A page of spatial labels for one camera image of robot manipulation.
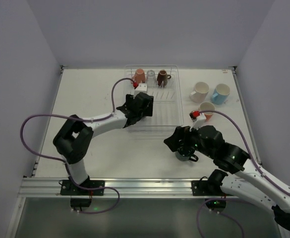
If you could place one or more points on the white faceted ceramic mug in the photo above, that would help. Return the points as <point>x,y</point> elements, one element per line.
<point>199,93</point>

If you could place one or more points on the white wire dish rack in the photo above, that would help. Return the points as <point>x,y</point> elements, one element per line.
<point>167,107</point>

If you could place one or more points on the aluminium mounting rail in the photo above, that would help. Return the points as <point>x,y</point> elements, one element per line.
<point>166,188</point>

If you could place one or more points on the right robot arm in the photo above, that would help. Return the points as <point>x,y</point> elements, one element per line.
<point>236,174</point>

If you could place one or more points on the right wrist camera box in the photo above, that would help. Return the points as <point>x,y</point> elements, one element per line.
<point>197,118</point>

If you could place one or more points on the clear drinking glass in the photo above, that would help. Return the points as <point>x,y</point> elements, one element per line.
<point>151,77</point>

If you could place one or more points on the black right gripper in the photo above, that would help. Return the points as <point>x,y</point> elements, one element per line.
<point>179,138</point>

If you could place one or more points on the left black base bracket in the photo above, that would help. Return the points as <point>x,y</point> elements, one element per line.
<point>81,199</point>

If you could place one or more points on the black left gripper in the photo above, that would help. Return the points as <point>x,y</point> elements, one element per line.
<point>146,104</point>

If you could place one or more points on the light blue ceramic mug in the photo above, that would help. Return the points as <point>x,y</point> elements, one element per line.
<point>220,94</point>

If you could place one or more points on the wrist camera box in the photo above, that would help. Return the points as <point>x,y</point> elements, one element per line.
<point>197,118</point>
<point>141,88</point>

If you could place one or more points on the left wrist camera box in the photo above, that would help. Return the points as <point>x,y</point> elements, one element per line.
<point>141,88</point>

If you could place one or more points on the pink ceramic mug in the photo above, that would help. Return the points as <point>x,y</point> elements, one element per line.
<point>139,76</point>

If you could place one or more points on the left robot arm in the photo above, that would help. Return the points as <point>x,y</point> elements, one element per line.
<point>73,139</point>

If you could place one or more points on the dark brown ceramic mug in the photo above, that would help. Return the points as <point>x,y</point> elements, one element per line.
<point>163,78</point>

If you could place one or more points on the orange ceramic mug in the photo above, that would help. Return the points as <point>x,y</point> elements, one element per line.
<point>208,109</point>

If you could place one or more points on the black base bracket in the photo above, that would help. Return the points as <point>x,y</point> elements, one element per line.
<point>204,191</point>
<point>81,199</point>

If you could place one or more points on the right black base bracket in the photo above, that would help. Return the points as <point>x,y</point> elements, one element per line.
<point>204,191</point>

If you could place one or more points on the dark green ceramic mug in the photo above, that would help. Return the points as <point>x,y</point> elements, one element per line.
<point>186,154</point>

